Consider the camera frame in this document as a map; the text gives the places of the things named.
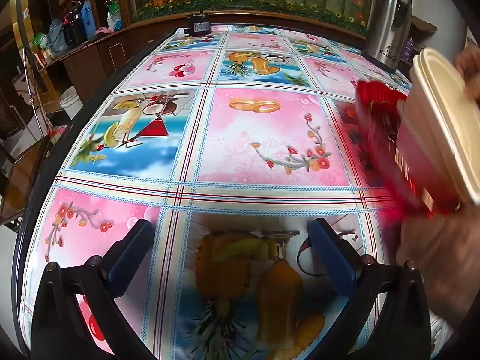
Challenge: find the blue bottle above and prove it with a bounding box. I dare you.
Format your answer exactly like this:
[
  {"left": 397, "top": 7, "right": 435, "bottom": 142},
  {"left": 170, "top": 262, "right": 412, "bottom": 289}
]
[{"left": 80, "top": 0, "right": 99, "bottom": 40}]

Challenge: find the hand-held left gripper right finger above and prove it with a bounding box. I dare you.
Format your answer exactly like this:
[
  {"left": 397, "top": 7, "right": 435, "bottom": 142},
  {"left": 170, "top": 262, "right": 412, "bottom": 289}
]
[{"left": 307, "top": 217, "right": 432, "bottom": 360}]

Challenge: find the wooden sideboard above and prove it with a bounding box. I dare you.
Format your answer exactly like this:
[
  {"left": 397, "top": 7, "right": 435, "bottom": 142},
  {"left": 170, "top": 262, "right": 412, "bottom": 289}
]
[{"left": 37, "top": 22, "right": 177, "bottom": 94}]

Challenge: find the black jug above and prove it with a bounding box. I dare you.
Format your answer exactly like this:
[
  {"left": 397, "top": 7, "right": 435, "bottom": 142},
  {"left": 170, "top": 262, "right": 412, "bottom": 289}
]
[{"left": 62, "top": 2, "right": 89, "bottom": 47}]

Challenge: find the small black adapter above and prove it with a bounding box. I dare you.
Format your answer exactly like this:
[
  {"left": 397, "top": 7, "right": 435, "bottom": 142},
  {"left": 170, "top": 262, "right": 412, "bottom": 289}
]
[{"left": 184, "top": 13, "right": 212, "bottom": 38}]

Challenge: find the metal mop handle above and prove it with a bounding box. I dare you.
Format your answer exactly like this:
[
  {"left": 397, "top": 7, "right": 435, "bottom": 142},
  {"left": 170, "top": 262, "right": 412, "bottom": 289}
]
[{"left": 22, "top": 47, "right": 53, "bottom": 137}]

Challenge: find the wooden shelf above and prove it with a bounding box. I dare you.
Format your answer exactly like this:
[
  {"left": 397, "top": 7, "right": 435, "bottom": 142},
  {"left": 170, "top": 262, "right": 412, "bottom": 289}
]
[{"left": 410, "top": 15, "right": 437, "bottom": 61}]

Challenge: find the large red glass plate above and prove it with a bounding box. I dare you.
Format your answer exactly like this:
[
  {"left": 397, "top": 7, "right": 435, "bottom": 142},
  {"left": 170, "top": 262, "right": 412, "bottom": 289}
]
[{"left": 354, "top": 79, "right": 432, "bottom": 218}]

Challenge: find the cream bowl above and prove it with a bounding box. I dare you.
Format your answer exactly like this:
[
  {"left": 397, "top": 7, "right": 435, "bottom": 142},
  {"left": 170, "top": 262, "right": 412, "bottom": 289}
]
[{"left": 409, "top": 48, "right": 480, "bottom": 205}]

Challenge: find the steel thermos jug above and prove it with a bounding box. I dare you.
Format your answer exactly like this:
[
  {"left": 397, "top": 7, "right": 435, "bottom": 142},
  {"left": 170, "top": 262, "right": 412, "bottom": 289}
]
[{"left": 362, "top": 0, "right": 413, "bottom": 75}]

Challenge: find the person's left hand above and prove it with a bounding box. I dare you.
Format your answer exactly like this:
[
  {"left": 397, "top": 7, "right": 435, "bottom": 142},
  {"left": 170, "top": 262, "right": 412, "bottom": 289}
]
[{"left": 454, "top": 47, "right": 480, "bottom": 102}]

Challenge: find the person's right hand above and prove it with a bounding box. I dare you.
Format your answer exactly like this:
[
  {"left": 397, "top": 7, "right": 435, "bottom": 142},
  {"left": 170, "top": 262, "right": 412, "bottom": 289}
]
[{"left": 395, "top": 195, "right": 480, "bottom": 342}]

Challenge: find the white bucket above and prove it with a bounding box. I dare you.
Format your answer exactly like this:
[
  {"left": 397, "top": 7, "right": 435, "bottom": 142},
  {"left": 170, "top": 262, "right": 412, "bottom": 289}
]
[{"left": 59, "top": 86, "right": 81, "bottom": 120}]

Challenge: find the green spray bottle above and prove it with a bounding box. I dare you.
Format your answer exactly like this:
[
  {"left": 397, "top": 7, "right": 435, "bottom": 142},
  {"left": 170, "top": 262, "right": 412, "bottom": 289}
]
[{"left": 106, "top": 0, "right": 124, "bottom": 32}]

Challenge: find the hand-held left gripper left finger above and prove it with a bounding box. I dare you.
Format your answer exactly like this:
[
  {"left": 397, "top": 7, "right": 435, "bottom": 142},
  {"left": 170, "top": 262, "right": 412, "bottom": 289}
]
[{"left": 30, "top": 218, "right": 156, "bottom": 360}]

